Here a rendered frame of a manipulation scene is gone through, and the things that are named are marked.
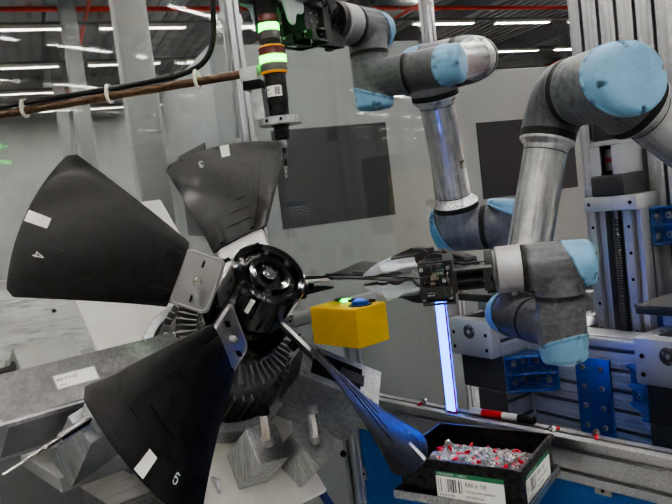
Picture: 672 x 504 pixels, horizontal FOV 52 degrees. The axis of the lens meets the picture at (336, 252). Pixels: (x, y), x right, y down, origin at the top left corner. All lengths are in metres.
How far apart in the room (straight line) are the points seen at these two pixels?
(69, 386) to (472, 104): 4.35
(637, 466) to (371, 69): 0.83
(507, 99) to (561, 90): 4.11
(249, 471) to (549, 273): 0.55
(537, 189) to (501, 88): 4.07
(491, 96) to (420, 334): 3.05
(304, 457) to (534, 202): 0.57
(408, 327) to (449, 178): 0.77
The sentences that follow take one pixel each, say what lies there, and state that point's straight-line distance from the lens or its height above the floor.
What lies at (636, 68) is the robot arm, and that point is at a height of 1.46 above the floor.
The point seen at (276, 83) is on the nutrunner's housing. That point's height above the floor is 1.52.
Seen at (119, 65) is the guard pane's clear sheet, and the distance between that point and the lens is 1.84.
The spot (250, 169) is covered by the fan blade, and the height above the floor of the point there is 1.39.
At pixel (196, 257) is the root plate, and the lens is 1.07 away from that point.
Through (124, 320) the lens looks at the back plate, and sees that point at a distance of 1.27.
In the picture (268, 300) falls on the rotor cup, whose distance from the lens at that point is 1.01.
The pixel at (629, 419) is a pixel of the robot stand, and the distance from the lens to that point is 1.64.
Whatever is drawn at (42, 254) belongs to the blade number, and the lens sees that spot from 1.06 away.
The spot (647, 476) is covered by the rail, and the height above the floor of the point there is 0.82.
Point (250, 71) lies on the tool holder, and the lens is 1.15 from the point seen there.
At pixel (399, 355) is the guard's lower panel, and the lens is 2.36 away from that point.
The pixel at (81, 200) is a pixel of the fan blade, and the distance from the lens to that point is 1.07.
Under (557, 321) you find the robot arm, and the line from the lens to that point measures 1.11.
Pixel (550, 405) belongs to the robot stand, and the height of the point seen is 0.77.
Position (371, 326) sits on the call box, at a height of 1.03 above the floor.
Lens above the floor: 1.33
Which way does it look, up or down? 5 degrees down
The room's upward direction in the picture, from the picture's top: 7 degrees counter-clockwise
